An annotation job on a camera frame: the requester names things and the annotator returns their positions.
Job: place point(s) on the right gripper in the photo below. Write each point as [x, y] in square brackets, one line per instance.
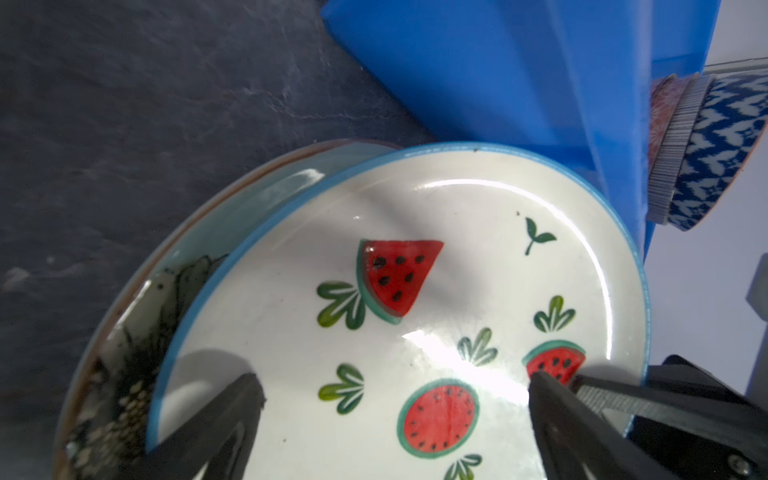
[686, 420]

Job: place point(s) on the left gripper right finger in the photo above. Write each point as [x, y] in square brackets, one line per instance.
[576, 443]

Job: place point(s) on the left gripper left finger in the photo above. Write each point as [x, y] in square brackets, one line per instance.
[215, 443]

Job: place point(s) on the watermelon pattern plate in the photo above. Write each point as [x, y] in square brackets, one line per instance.
[394, 312]

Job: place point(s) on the orange blue patterned bowl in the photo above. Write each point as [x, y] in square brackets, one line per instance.
[729, 124]

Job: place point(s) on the red striped bowl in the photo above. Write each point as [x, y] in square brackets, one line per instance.
[675, 105]

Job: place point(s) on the blue plastic bin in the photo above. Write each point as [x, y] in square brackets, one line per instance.
[570, 80]

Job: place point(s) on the green pineapple plate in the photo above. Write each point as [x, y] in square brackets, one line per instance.
[103, 422]

